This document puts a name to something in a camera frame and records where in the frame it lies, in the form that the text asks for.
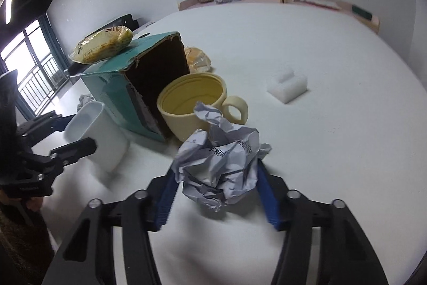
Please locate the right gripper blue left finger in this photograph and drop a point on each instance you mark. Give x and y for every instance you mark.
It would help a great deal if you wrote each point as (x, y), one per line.
(166, 189)

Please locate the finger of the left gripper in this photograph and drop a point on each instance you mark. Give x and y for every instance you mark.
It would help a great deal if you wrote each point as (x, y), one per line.
(73, 151)

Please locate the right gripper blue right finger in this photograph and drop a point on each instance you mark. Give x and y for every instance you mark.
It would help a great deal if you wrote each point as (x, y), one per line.
(268, 188)

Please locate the white plastic square container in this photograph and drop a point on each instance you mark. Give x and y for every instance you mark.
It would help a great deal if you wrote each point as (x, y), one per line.
(93, 121)

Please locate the white paper ball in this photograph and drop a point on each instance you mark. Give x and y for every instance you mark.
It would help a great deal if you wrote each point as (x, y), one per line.
(218, 166)

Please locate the teal cardboard box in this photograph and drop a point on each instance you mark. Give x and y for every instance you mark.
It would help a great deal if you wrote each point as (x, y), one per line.
(129, 84)

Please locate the window with railing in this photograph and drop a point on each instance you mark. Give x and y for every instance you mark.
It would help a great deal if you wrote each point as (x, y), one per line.
(37, 57)

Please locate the yellow snack bag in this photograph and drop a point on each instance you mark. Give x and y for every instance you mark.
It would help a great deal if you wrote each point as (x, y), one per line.
(101, 45)

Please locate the orange plastic snack wrapper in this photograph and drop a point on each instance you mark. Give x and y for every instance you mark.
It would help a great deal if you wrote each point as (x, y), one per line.
(197, 60)

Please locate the ceiling light strip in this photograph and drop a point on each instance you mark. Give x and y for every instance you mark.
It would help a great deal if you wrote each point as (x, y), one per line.
(8, 11)

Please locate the dark green eraser block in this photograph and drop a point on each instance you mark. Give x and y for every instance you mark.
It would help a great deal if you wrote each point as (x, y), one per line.
(361, 12)

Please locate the black camera box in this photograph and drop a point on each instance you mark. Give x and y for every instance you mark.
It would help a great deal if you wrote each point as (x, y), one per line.
(8, 112)

